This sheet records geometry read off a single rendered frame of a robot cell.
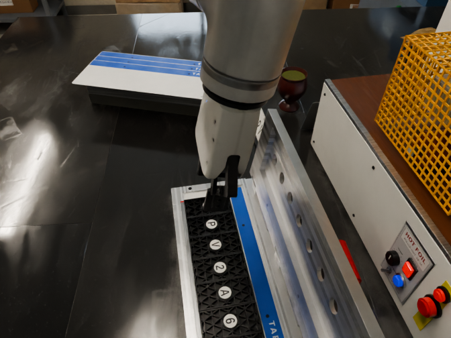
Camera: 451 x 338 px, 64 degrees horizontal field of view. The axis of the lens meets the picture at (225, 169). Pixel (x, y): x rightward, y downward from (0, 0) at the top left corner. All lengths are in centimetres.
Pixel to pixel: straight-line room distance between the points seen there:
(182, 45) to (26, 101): 57
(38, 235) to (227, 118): 58
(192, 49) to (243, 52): 104
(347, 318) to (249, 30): 37
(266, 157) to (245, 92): 38
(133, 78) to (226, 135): 68
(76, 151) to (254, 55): 73
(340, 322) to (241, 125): 30
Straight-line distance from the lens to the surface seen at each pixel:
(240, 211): 77
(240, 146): 40
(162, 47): 142
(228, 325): 64
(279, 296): 68
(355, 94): 83
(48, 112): 118
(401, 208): 65
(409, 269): 65
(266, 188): 72
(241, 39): 34
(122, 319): 70
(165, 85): 100
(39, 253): 83
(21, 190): 96
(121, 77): 106
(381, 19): 174
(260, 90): 37
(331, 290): 55
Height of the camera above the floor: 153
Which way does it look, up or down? 45 degrees down
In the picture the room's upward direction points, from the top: straight up
